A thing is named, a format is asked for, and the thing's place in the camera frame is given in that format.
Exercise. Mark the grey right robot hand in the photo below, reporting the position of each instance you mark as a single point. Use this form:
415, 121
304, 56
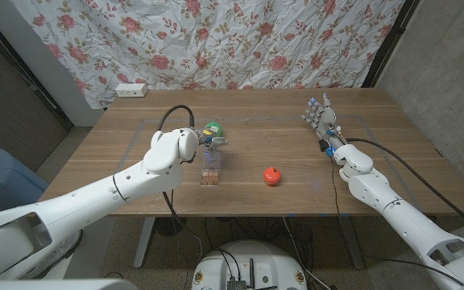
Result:
324, 121

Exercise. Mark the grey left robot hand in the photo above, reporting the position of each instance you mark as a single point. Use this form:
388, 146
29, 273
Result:
212, 141

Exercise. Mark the clear eyeshadow palette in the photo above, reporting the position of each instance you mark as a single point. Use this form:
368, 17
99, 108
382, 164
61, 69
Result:
210, 175

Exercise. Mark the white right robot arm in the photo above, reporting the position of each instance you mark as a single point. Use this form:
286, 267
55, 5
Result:
401, 217

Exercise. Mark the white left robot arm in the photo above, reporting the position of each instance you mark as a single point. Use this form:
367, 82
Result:
95, 205

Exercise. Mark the green ball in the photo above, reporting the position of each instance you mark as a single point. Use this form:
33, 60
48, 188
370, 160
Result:
216, 127

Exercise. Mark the red ball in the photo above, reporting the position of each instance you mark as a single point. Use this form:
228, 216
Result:
272, 176

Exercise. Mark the black round floor fan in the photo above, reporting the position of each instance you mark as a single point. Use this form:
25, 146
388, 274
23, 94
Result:
172, 227

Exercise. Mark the white power strip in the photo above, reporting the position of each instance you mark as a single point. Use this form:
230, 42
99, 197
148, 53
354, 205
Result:
131, 90

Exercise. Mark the floral backdrop cloth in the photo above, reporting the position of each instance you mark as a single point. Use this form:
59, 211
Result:
216, 44

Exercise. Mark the black backdrop stand pole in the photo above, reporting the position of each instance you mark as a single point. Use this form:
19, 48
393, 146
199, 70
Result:
389, 44

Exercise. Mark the white table leg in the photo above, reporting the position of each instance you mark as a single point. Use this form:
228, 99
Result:
143, 241

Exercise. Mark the grey table leg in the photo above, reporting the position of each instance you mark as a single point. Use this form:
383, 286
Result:
353, 245

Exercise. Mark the white robot torso base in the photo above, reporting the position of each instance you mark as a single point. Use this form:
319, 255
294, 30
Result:
252, 266

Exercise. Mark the blue plastic bin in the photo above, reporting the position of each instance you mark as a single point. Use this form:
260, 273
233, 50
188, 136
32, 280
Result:
2, 181

